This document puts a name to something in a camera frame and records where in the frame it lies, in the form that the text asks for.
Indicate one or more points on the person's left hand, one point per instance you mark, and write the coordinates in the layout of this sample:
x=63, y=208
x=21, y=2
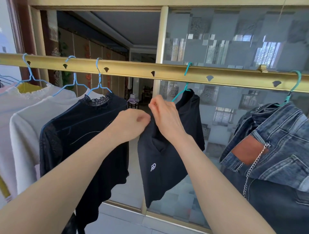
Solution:
x=130, y=125

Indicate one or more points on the person's right hand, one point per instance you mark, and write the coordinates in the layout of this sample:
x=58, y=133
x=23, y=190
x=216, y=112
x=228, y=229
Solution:
x=169, y=120

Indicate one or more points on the black sheer blouse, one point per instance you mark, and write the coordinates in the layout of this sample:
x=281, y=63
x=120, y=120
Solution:
x=79, y=125

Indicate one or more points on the black shorts with logo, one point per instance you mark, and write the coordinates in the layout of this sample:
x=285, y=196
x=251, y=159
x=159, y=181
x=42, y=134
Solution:
x=164, y=173

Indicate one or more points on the gold clothes rail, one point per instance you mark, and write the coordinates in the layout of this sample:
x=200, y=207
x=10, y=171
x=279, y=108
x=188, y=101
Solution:
x=229, y=77

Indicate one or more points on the pale pink blouse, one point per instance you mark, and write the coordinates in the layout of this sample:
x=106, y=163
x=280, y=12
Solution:
x=26, y=135

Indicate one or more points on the mustard yellow t-shirt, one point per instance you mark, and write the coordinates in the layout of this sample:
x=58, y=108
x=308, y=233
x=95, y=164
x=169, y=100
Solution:
x=26, y=88

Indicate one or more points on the sheer white lace-collar shirt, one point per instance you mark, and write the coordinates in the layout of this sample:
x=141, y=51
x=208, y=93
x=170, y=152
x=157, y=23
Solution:
x=7, y=108

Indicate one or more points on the person's left forearm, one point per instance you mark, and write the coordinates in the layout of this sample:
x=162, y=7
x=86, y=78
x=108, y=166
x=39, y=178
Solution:
x=48, y=188

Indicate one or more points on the person's right forearm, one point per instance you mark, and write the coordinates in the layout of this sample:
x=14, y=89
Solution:
x=222, y=192

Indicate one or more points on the gold framed glass door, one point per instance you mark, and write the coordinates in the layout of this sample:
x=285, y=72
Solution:
x=161, y=36

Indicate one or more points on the brown door frame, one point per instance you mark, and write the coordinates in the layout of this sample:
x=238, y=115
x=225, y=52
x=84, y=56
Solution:
x=23, y=36

